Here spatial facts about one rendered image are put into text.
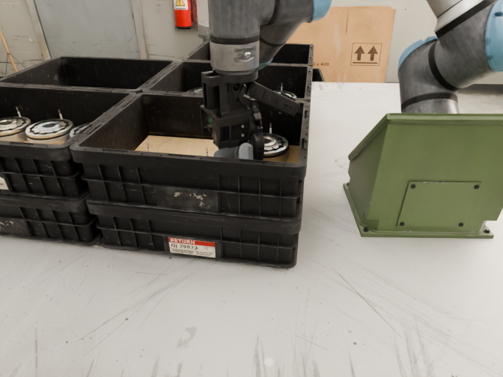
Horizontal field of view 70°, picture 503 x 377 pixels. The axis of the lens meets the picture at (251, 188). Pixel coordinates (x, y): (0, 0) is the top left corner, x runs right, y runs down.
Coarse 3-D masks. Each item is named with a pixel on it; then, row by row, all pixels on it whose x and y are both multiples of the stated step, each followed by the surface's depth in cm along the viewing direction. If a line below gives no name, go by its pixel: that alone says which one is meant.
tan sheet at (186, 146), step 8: (152, 136) 87; (160, 136) 87; (144, 144) 83; (152, 144) 83; (160, 144) 83; (168, 144) 83; (176, 144) 83; (184, 144) 83; (192, 144) 83; (200, 144) 83; (208, 144) 83; (160, 152) 80; (168, 152) 80; (176, 152) 80; (184, 152) 80; (192, 152) 80; (200, 152) 80; (208, 152) 80; (296, 152) 80; (288, 160) 77; (296, 160) 77
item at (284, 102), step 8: (248, 88) 58; (256, 88) 57; (264, 88) 58; (256, 96) 58; (264, 96) 59; (272, 96) 60; (280, 96) 60; (288, 96) 63; (272, 104) 60; (280, 104) 61; (288, 104) 62; (296, 104) 63; (280, 112) 63; (288, 112) 63
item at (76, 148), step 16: (160, 96) 82; (176, 96) 82; (192, 96) 81; (112, 112) 73; (304, 112) 73; (96, 128) 67; (304, 128) 67; (80, 144) 61; (304, 144) 61; (80, 160) 60; (96, 160) 60; (112, 160) 59; (128, 160) 59; (144, 160) 58; (160, 160) 58; (176, 160) 57; (192, 160) 57; (208, 160) 56; (224, 160) 56; (240, 160) 57; (256, 160) 56; (304, 160) 56; (240, 176) 57; (256, 176) 56; (272, 176) 56; (288, 176) 56; (304, 176) 56
